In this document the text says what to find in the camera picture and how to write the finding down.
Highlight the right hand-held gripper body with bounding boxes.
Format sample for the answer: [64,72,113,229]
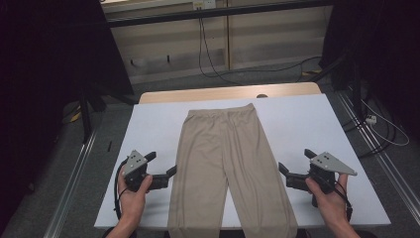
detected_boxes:
[308,151,359,196]

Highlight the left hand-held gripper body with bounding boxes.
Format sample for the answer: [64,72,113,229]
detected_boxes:
[122,149,149,193]

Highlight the beige pants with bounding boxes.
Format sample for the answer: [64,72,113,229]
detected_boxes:
[166,102,299,238]

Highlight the person's left hand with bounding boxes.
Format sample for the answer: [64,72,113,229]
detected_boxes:
[117,166,154,223]

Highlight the person's right hand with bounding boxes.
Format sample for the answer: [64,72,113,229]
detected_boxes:
[304,174,351,229]

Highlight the black metal stand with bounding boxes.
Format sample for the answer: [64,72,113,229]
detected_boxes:
[310,53,366,115]
[77,83,140,145]

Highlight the beige wooden cabinet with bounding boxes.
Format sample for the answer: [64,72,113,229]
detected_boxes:
[100,0,334,85]

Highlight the black curtain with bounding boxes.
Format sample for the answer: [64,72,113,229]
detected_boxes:
[0,0,135,229]
[320,0,420,140]

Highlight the black horizontal bar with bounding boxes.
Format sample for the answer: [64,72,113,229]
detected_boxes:
[106,0,335,29]

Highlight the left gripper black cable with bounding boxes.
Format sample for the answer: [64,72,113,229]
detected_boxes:
[113,159,131,221]

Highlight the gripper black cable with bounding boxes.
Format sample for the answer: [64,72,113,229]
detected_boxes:
[113,159,131,221]
[333,179,354,222]

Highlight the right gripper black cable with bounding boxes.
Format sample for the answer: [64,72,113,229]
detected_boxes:
[333,179,354,222]

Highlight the black floor cable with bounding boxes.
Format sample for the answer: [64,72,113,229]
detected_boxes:
[341,83,397,159]

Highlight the aluminium floor rail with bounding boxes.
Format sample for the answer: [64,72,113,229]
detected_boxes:
[43,130,98,238]
[335,90,420,217]

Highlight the white floor cable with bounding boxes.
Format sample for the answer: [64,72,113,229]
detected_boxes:
[360,98,411,148]

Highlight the black hanging cable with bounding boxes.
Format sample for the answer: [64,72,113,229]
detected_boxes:
[197,16,242,85]
[199,16,323,83]

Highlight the white wall socket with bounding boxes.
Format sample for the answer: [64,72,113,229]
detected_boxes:
[192,0,217,10]

